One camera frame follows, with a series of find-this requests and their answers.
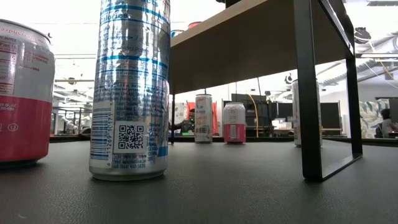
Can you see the black equipment cabinet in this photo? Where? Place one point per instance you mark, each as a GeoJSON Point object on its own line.
{"type": "Point", "coordinates": [264, 109]}

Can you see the wooden shelf black metal legs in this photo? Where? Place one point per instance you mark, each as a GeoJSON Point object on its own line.
{"type": "Point", "coordinates": [248, 46]}

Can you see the black ceiling-mounted device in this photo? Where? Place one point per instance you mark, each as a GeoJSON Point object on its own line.
{"type": "Point", "coordinates": [288, 79]}
{"type": "Point", "coordinates": [362, 35]}

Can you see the black screen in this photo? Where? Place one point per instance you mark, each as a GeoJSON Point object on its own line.
{"type": "Point", "coordinates": [330, 115]}
{"type": "Point", "coordinates": [284, 110]}

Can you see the red fabric panel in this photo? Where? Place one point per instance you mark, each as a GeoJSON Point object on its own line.
{"type": "Point", "coordinates": [215, 119]}

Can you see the leaf print fabric panel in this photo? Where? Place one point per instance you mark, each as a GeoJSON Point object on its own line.
{"type": "Point", "coordinates": [180, 112]}
{"type": "Point", "coordinates": [370, 118]}

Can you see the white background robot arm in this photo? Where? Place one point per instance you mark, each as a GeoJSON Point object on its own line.
{"type": "Point", "coordinates": [69, 124]}

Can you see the pink white sparkling water can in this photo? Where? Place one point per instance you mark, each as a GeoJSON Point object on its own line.
{"type": "Point", "coordinates": [28, 93]}
{"type": "Point", "coordinates": [234, 124]}

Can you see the white box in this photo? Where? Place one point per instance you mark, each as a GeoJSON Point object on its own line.
{"type": "Point", "coordinates": [281, 125]}

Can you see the tall white can black lid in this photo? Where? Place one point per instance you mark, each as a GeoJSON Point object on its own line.
{"type": "Point", "coordinates": [203, 118]}
{"type": "Point", "coordinates": [295, 118]}

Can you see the red Fanta soda can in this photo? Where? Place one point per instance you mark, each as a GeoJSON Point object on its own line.
{"type": "Point", "coordinates": [194, 25]}

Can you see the Red Bull energy drink can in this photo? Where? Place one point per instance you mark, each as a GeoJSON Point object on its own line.
{"type": "Point", "coordinates": [176, 33]}
{"type": "Point", "coordinates": [130, 93]}

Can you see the person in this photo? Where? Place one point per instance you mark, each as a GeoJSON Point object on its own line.
{"type": "Point", "coordinates": [186, 124]}
{"type": "Point", "coordinates": [387, 124]}

